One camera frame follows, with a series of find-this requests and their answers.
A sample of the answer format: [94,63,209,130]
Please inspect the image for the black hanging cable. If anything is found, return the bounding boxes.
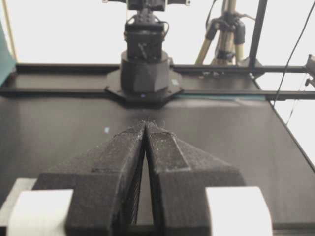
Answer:
[273,0,315,101]

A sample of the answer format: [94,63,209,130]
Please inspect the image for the black metal frame rail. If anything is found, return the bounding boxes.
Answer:
[0,64,315,104]

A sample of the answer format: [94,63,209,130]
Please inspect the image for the camera tripod with black joints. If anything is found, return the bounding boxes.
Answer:
[195,0,247,66]

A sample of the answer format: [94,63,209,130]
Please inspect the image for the teal board at left edge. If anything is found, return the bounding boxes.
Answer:
[0,24,16,86]

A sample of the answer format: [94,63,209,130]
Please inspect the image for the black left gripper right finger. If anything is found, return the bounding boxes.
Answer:
[145,121,274,236]

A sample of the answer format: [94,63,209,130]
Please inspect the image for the black vertical frame post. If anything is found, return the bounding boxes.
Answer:
[249,0,268,69]

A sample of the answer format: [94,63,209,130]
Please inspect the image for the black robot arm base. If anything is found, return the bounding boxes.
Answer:
[105,0,190,104]

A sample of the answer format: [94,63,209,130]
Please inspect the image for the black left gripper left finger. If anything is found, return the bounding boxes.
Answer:
[7,120,147,236]

